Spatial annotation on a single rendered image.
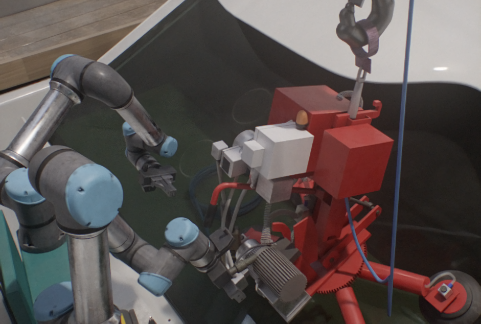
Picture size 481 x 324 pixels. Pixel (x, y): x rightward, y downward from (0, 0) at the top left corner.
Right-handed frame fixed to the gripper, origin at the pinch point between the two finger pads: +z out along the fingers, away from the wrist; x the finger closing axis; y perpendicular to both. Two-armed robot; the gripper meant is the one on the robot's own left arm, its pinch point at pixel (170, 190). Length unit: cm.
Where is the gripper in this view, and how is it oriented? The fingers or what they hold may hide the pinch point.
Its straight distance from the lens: 259.1
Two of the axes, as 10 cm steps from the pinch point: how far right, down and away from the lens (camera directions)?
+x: 8.3, -1.3, 5.5
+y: 1.6, -8.7, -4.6
